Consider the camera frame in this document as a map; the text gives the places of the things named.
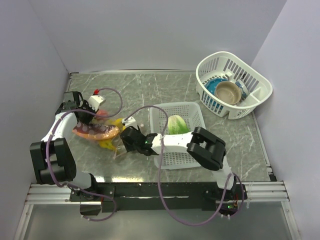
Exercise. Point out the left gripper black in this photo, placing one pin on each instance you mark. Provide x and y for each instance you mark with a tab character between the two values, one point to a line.
85	104

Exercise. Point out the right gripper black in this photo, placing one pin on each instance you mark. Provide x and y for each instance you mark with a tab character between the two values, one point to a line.
128	147

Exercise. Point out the fake yellow banana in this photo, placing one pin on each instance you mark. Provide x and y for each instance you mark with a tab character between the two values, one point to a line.
113	142

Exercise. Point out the clear zip bag pink slider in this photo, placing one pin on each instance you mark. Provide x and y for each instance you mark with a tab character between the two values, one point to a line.
101	121

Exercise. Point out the fake green lettuce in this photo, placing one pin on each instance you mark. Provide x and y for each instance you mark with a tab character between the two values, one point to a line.
177	125

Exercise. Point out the fake red tomato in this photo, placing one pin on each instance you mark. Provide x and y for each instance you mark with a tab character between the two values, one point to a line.
102	114

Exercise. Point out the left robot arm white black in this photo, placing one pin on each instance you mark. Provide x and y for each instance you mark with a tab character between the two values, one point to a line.
52	159

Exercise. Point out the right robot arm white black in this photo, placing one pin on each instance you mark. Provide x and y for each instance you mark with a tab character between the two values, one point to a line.
203	146

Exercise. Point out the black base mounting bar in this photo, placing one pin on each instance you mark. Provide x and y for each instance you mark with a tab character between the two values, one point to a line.
160	195

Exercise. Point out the white perforated shallow tray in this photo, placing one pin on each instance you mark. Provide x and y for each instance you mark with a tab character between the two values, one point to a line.
175	155

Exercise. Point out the blue plate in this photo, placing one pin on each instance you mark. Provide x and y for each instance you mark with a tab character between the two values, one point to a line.
212	84

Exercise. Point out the beige bowl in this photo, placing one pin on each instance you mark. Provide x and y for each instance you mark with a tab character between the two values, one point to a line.
228	92

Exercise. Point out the white slatted dish basket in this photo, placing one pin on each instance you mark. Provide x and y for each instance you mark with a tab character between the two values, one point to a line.
225	65

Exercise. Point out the white blue patterned dish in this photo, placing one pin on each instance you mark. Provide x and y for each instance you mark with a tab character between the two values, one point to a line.
243	89

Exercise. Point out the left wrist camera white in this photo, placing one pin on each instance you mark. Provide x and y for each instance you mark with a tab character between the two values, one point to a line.
95	101

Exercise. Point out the aluminium frame rail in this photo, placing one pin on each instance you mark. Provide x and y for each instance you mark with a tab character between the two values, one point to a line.
258	192

